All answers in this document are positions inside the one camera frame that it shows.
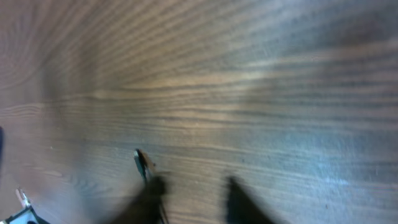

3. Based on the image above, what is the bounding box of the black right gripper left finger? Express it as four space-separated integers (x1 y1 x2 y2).
107 176 167 224

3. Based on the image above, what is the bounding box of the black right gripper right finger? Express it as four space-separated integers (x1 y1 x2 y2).
225 176 275 224

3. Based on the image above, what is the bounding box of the blue-screen Samsung smartphone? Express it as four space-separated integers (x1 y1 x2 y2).
1 188 50 224

